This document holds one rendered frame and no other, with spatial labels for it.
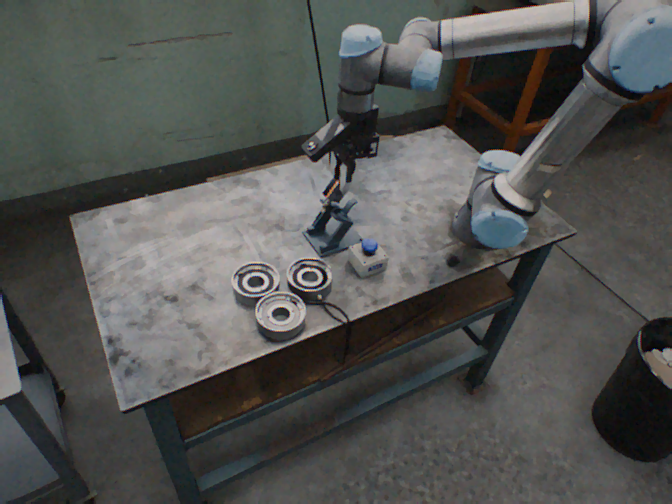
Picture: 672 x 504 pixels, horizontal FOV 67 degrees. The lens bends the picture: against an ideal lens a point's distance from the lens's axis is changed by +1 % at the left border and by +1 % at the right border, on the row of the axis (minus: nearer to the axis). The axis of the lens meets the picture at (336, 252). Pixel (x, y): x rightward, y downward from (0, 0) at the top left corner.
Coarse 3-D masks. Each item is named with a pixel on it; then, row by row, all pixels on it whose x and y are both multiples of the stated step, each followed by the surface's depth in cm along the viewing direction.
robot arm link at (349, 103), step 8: (344, 96) 99; (352, 96) 99; (360, 96) 99; (368, 96) 99; (344, 104) 100; (352, 104) 100; (360, 104) 100; (368, 104) 101; (352, 112) 101; (360, 112) 101
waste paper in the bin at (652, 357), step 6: (666, 348) 173; (648, 354) 167; (654, 354) 167; (660, 354) 168; (666, 354) 171; (648, 360) 166; (654, 360) 165; (660, 360) 165; (666, 360) 169; (654, 366) 164; (660, 366) 163; (666, 366) 163; (660, 372) 163; (666, 372) 162; (666, 378) 161
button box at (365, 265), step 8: (352, 248) 120; (360, 248) 120; (352, 256) 120; (360, 256) 118; (368, 256) 118; (376, 256) 118; (384, 256) 118; (352, 264) 121; (360, 264) 117; (368, 264) 116; (376, 264) 118; (384, 264) 120; (360, 272) 118; (368, 272) 119; (376, 272) 120
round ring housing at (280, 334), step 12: (264, 300) 108; (276, 300) 109; (288, 300) 109; (300, 300) 108; (276, 312) 108; (288, 312) 108; (300, 312) 107; (264, 324) 102; (276, 324) 104; (300, 324) 104; (276, 336) 103; (288, 336) 103
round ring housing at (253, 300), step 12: (252, 264) 115; (264, 264) 115; (252, 276) 113; (264, 276) 113; (276, 276) 113; (252, 288) 110; (264, 288) 111; (276, 288) 110; (240, 300) 110; (252, 300) 108
